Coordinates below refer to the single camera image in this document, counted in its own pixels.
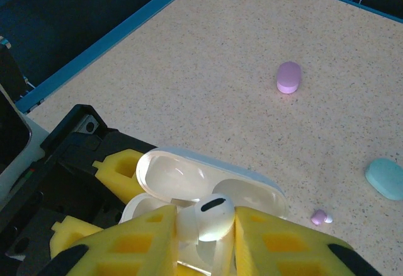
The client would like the teal earbud charging case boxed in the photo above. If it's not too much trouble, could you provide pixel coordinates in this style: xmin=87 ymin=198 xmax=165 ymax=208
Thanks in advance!
xmin=365 ymin=158 xmax=403 ymax=201

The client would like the purple earbud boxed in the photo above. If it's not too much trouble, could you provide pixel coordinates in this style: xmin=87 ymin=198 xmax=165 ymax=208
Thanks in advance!
xmin=310 ymin=209 xmax=334 ymax=227

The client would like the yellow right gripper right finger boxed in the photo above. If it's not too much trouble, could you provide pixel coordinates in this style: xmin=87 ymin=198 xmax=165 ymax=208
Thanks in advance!
xmin=234 ymin=205 xmax=382 ymax=276

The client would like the white earbud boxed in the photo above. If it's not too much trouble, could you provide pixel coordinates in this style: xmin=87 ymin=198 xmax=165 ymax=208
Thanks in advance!
xmin=176 ymin=193 xmax=236 ymax=246

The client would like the white earbud charging case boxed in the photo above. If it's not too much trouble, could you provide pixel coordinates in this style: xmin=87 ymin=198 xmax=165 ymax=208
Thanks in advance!
xmin=121 ymin=146 xmax=288 ymax=276

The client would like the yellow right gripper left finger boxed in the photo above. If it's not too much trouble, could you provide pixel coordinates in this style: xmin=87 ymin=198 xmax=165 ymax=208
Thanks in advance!
xmin=37 ymin=205 xmax=179 ymax=276

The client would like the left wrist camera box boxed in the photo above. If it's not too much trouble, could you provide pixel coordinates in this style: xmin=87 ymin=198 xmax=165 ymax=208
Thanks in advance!
xmin=0 ymin=44 xmax=48 ymax=192

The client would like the purple earbud charging case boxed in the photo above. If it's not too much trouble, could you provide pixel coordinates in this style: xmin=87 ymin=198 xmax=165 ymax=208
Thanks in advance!
xmin=276 ymin=61 xmax=302 ymax=95

